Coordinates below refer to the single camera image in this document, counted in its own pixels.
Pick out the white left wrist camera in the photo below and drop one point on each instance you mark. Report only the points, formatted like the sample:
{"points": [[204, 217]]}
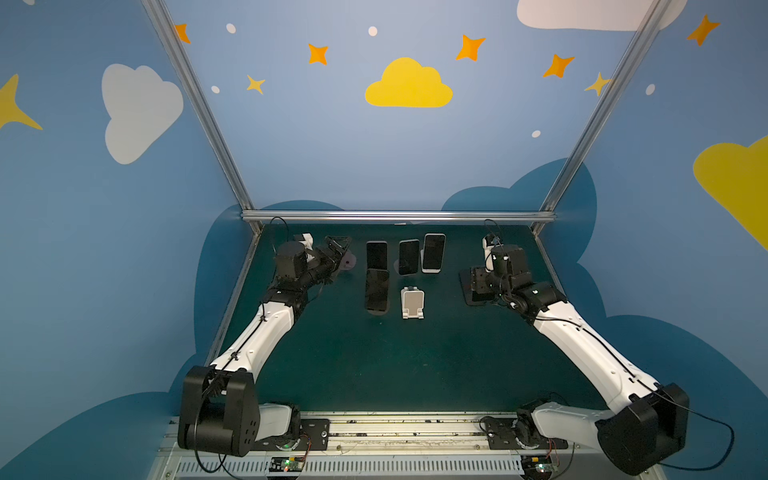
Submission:
{"points": [[306, 239]]}

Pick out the purple phone stand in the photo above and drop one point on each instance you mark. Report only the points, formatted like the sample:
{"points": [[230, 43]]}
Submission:
{"points": [[348, 261]]}

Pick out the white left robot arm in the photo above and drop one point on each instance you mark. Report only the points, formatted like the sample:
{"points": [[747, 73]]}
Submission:
{"points": [[220, 412]]}

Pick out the metal base rail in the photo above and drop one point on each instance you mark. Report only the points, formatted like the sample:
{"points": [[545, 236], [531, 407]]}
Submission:
{"points": [[390, 445]]}

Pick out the aluminium left frame post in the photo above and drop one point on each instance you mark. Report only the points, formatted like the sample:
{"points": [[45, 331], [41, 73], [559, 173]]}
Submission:
{"points": [[161, 20]]}

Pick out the aluminium back frame rail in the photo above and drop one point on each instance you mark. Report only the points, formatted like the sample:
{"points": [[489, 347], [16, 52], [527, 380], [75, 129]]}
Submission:
{"points": [[398, 216]]}

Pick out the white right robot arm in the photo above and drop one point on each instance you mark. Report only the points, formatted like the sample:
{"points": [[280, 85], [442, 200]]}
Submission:
{"points": [[643, 422]]}

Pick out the aluminium frame post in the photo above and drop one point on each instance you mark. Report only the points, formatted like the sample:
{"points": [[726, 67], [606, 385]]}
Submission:
{"points": [[633, 56], [161, 20]]}

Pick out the white phone stand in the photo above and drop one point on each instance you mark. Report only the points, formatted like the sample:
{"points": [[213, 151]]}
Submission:
{"points": [[412, 303]]}

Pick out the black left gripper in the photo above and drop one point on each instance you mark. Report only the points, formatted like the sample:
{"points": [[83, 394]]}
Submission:
{"points": [[330, 255]]}

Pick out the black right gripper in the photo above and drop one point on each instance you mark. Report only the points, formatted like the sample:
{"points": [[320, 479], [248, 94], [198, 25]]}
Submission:
{"points": [[475, 285]]}

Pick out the white-framed phone back right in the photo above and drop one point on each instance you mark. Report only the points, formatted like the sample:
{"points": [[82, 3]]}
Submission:
{"points": [[433, 253]]}

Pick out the aluminium right frame post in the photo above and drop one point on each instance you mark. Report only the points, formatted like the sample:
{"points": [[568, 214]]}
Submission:
{"points": [[633, 56]]}

